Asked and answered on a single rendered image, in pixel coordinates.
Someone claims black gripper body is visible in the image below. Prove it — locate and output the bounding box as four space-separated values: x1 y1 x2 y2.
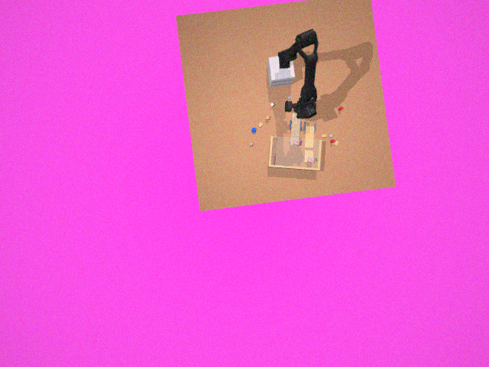
285 101 316 112

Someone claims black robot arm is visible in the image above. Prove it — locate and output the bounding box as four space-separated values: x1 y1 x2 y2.
278 29 318 119

